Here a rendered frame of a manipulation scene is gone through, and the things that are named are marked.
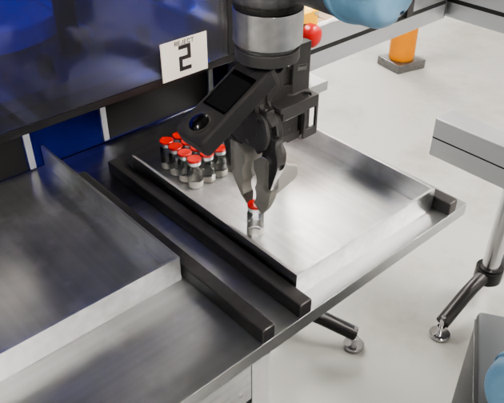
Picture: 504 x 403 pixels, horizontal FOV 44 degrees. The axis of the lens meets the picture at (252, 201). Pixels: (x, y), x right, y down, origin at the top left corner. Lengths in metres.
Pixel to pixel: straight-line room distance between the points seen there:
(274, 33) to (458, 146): 1.24
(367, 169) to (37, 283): 0.48
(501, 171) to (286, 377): 0.80
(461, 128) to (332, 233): 1.04
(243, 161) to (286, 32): 0.18
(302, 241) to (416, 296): 1.28
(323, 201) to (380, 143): 1.93
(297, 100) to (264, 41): 0.09
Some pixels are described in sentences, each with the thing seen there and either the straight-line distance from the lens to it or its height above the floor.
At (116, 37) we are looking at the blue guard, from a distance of 0.90.
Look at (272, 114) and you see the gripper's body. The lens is 0.70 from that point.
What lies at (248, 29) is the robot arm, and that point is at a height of 1.16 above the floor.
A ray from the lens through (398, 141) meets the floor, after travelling 2.84.
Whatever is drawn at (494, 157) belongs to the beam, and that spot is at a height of 0.51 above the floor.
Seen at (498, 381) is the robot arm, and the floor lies 0.97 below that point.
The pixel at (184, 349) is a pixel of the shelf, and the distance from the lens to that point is 0.69.
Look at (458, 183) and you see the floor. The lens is 2.62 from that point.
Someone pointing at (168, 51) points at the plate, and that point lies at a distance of 0.95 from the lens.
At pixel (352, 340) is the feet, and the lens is 1.84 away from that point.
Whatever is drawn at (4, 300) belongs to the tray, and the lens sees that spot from 0.78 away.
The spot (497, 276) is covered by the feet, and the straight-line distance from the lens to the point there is 2.00.
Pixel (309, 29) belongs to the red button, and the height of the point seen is 1.01.
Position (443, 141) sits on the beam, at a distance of 1.87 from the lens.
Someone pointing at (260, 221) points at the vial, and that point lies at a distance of 0.80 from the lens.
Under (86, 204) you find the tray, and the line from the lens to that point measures 0.90.
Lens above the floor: 1.40
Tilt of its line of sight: 36 degrees down
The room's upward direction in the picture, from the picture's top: straight up
